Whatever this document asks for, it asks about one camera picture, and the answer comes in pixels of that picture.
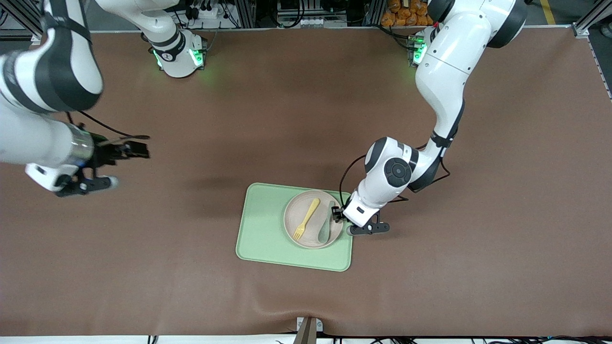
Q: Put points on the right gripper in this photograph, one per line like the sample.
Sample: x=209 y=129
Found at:
x=106 y=152

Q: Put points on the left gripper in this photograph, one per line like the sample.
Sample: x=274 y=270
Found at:
x=337 y=213

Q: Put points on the yellow plastic fork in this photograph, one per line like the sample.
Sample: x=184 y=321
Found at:
x=306 y=217

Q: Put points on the round pale plate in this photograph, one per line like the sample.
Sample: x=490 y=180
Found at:
x=311 y=236

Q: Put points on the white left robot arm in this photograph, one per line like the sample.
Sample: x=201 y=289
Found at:
x=444 y=71

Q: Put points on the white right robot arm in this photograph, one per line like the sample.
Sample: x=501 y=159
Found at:
x=48 y=71

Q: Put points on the mint green plastic spoon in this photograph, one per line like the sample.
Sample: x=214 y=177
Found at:
x=325 y=229

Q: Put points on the light green rectangular tray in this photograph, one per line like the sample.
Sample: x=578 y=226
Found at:
x=260 y=229

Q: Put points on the white power strip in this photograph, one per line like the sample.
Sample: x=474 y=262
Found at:
x=210 y=12

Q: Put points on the orange packaged goods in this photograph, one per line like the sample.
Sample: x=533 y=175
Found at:
x=401 y=16

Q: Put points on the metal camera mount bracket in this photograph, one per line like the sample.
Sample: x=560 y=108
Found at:
x=308 y=329

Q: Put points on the aluminium frame profile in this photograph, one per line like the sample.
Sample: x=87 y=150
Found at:
x=245 y=12
x=590 y=21

